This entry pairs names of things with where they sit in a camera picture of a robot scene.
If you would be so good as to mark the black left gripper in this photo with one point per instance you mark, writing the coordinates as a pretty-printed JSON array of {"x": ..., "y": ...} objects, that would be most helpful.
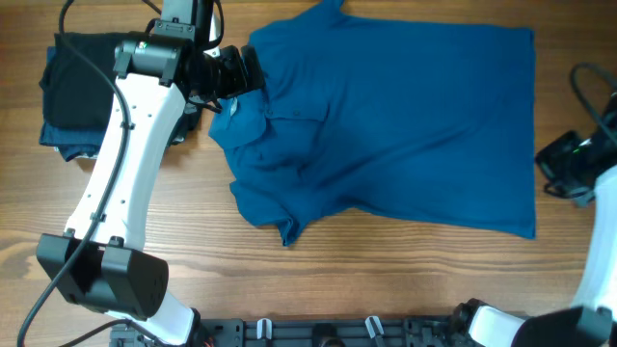
[{"x": 238, "y": 82}]

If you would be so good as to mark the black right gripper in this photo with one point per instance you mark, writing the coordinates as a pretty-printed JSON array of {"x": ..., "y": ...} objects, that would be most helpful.
[{"x": 548, "y": 157}]

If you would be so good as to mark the blue polo shirt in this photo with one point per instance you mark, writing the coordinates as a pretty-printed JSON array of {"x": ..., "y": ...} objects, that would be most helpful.
[{"x": 419, "y": 121}]

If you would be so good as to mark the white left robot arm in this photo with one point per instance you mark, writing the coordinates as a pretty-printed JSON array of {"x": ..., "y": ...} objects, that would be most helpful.
[{"x": 99, "y": 261}]

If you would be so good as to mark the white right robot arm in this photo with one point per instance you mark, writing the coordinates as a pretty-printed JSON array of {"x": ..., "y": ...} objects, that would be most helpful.
[{"x": 590, "y": 320}]

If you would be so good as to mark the black folded garment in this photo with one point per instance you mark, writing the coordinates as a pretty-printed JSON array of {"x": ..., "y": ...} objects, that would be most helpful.
[{"x": 99, "y": 48}]

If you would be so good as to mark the white folded garment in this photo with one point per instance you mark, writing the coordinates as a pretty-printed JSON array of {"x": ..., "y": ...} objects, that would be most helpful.
[{"x": 77, "y": 151}]

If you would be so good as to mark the navy folded garment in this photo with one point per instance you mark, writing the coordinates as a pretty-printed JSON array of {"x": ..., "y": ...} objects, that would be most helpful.
[{"x": 76, "y": 102}]

